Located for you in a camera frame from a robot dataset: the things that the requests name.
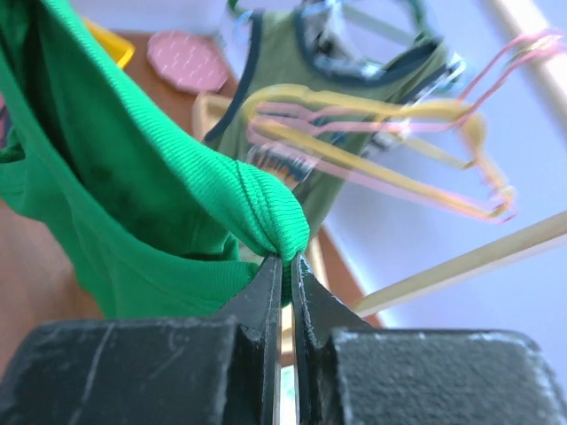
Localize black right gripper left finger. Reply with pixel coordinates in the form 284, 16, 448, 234
1, 256, 283, 424

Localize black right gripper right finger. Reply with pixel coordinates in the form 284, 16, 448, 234
291, 256, 566, 424

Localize yellow clothes hanger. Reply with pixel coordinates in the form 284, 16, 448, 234
242, 83, 517, 220

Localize pink clothes hanger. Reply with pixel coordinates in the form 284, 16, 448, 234
245, 28, 566, 225

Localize olive green tank top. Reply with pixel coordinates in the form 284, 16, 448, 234
203, 8, 448, 240

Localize pink polka dot plate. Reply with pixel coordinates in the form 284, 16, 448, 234
147, 30, 229, 94

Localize yellow plastic bin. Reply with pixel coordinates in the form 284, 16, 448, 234
82, 18, 135, 69

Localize wooden clothes rack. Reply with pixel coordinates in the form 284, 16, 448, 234
192, 0, 567, 320

